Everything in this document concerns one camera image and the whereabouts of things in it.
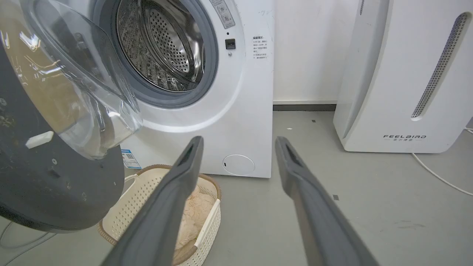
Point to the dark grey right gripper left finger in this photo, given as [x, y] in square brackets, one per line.
[162, 214]

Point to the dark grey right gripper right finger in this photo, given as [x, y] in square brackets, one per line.
[317, 218]

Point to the white front-load washing machine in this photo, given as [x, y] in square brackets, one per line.
[236, 111]

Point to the round washing machine door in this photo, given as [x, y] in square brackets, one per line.
[48, 122]

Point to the beige fluffy cloth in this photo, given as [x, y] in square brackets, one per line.
[192, 218]

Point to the cream perforated laundry basket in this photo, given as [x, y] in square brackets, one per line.
[207, 225]

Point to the white air purifier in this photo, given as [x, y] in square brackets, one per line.
[406, 74]

